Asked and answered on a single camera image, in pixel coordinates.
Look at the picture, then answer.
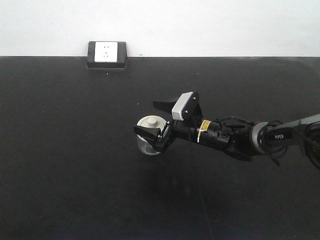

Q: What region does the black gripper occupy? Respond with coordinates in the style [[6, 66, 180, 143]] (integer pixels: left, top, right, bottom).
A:
[[133, 96, 203, 153]]

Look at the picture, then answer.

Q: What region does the glass jar with white lid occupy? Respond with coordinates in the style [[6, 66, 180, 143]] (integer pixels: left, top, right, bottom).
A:
[[136, 115, 166, 156]]

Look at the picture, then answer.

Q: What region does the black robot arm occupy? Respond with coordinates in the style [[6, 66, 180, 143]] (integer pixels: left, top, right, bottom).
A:
[[133, 91, 320, 168]]

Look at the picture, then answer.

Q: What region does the black framed power outlet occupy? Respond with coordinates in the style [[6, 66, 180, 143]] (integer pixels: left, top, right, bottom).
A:
[[87, 41, 128, 69]]

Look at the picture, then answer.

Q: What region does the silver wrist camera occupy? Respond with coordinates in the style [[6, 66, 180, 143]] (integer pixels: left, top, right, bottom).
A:
[[171, 91, 202, 122]]

